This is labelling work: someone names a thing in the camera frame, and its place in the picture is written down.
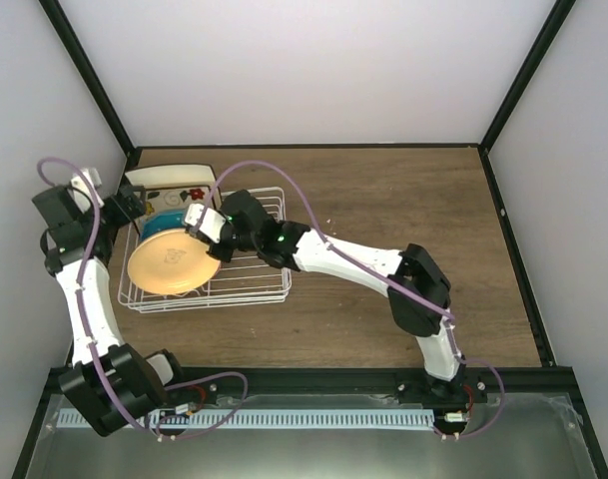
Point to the teal dotted plate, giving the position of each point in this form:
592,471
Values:
161,222

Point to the square floral plate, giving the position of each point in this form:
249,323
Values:
169,199

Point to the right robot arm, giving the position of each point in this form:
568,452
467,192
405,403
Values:
417,290

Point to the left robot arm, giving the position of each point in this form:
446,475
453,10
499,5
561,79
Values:
108,381

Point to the slotted cable duct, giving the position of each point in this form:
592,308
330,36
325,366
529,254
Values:
379,419

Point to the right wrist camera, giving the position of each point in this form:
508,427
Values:
204,223

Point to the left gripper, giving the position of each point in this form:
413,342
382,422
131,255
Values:
138,208

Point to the cream square plate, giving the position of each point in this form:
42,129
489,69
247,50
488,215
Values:
172,176

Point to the black front frame rail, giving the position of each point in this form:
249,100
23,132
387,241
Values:
264,380

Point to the orange round plate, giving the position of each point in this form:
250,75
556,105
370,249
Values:
171,262

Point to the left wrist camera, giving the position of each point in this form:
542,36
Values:
83,185

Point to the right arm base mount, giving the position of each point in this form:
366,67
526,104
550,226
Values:
416,386

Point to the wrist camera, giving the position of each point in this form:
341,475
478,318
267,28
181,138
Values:
83,185
204,223

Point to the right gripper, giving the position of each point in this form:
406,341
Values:
225,256

